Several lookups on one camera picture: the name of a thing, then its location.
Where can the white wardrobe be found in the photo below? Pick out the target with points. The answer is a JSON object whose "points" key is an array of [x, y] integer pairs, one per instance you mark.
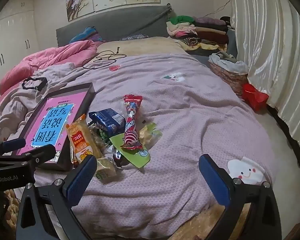
{"points": [[12, 30]]}

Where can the mauve printed blanket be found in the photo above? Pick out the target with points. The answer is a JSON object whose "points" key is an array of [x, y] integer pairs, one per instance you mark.
{"points": [[177, 105]]}

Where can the green label cake packet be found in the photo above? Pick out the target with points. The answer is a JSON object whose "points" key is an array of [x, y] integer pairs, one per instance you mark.
{"points": [[137, 157]]}

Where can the beige blanket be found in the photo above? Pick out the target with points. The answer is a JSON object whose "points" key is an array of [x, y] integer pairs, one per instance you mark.
{"points": [[145, 46]]}

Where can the stack of folded clothes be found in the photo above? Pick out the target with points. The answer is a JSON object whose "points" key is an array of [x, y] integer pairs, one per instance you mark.
{"points": [[200, 33]]}

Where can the cream satin curtain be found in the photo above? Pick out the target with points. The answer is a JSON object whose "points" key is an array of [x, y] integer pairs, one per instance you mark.
{"points": [[270, 42]]}

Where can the orange snack packet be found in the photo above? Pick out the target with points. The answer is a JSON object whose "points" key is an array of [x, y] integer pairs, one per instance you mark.
{"points": [[81, 140]]}

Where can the dark chocolate bar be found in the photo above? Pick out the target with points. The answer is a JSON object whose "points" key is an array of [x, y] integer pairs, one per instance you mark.
{"points": [[118, 158]]}

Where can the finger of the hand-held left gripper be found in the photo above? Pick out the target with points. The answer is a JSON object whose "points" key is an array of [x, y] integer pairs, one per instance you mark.
{"points": [[41, 153], [13, 144]]}

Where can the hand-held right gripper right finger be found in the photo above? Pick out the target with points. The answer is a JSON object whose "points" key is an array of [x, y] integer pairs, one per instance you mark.
{"points": [[212, 180]]}

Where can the pink and blue book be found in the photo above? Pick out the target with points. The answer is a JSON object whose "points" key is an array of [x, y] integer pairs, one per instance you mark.
{"points": [[52, 120]]}

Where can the pink quilt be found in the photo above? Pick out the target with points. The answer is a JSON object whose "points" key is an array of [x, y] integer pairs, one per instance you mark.
{"points": [[40, 57]]}

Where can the wicker basket with cloth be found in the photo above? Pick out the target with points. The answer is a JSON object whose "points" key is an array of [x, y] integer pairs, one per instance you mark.
{"points": [[230, 72]]}

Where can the blue cookie packet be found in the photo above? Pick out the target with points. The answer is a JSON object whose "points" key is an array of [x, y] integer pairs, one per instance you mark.
{"points": [[107, 118]]}

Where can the clear biscuit packet green print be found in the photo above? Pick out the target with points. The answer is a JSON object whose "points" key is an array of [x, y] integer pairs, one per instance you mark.
{"points": [[102, 137]]}

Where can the pink book box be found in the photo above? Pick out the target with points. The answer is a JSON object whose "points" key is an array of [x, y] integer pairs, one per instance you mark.
{"points": [[70, 89]]}

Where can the red striped lollipop packet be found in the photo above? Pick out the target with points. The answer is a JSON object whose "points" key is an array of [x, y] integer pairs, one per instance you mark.
{"points": [[131, 122]]}

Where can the blue cloth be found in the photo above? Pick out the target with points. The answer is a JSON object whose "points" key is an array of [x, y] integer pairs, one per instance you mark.
{"points": [[86, 35]]}

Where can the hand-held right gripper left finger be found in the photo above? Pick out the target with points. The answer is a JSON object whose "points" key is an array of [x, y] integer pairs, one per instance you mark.
{"points": [[80, 180]]}

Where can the small beige gold packet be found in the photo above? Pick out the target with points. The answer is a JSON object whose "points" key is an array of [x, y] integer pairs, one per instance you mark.
{"points": [[106, 170]]}

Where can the grey headboard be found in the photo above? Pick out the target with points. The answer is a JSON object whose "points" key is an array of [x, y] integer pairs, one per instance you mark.
{"points": [[110, 22]]}

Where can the brown patterned plush blanket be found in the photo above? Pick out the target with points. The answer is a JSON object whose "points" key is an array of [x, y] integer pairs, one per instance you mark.
{"points": [[222, 222]]}

